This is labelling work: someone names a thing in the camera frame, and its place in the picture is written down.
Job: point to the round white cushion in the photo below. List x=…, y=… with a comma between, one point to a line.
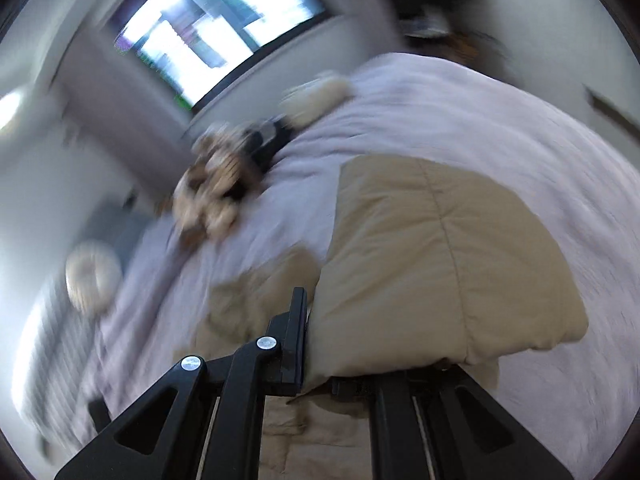
x=92, y=275

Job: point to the brown and cream plush toys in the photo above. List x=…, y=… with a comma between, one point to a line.
x=210, y=195

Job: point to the dark clutter pile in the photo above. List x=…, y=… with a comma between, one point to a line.
x=430, y=0

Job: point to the lavender bed blanket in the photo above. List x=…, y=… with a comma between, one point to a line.
x=500, y=120

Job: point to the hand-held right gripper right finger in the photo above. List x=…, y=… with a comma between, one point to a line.
x=395, y=420

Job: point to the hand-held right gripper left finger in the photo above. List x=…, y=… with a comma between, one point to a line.
x=289, y=355

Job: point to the cream fluffy cloth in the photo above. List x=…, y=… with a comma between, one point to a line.
x=315, y=97

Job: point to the black garment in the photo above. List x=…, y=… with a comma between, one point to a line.
x=265, y=142

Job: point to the window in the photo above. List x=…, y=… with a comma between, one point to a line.
x=225, y=10

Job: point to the white ribbed radiator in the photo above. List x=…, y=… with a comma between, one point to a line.
x=55, y=360

